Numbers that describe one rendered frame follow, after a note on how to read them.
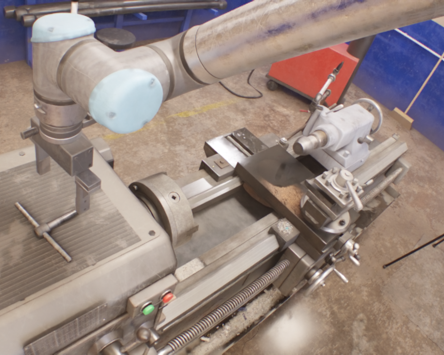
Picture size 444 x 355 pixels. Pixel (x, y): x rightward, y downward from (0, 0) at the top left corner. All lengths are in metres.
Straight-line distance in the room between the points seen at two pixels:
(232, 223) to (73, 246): 1.08
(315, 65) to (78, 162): 3.81
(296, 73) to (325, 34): 3.96
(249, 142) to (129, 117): 1.56
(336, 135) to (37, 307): 1.55
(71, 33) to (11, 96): 3.15
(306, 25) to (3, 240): 0.71
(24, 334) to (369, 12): 0.75
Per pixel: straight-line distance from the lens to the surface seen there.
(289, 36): 0.46
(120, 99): 0.47
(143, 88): 0.49
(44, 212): 0.90
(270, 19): 0.46
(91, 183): 0.67
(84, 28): 0.56
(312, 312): 2.61
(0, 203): 0.93
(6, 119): 3.42
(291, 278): 1.81
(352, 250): 1.77
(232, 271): 1.49
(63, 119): 0.63
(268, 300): 2.00
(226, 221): 1.79
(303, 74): 4.39
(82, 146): 0.67
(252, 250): 1.56
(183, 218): 1.15
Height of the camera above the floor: 2.03
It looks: 42 degrees down
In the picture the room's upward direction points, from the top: 21 degrees clockwise
